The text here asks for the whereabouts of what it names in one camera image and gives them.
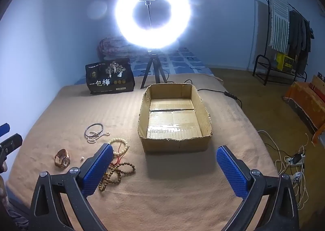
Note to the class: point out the black metal clothes rack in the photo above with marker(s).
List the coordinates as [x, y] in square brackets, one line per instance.
[261, 58]

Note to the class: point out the blue patterned bedsheet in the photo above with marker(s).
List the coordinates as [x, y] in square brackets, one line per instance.
[182, 60]

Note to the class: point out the striped towel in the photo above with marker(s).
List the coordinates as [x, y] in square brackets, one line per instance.
[278, 22]

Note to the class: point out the small white plug socket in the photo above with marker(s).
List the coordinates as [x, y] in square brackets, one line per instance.
[297, 176]

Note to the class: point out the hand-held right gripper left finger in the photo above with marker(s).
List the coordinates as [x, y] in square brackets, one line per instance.
[99, 170]

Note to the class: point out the black tripod stand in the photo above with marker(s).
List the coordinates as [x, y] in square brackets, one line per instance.
[153, 60]

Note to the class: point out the brown board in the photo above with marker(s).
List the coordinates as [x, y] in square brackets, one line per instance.
[318, 82]

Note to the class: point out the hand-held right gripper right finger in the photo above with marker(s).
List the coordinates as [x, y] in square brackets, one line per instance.
[232, 172]

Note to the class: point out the silver bangle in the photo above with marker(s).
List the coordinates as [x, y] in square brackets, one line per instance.
[101, 126]

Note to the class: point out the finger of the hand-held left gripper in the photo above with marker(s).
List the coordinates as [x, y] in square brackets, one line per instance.
[4, 128]
[11, 142]

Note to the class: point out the yellow box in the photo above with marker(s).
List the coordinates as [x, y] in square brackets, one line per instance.
[284, 62]

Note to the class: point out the black power adapter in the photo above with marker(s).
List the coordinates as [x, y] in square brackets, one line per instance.
[296, 158]

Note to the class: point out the dark hanging clothes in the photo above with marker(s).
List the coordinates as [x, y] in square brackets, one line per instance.
[295, 32]

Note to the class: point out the gold wristwatch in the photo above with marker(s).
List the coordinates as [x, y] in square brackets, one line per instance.
[61, 156]

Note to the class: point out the cardboard box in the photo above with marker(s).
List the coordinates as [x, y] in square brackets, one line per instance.
[175, 144]

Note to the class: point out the white power strip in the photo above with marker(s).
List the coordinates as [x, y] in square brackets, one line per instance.
[288, 162]

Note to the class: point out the black snack bag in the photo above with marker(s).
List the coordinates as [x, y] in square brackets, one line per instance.
[109, 78]

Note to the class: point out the folded pink quilt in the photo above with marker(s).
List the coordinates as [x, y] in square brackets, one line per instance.
[109, 48]

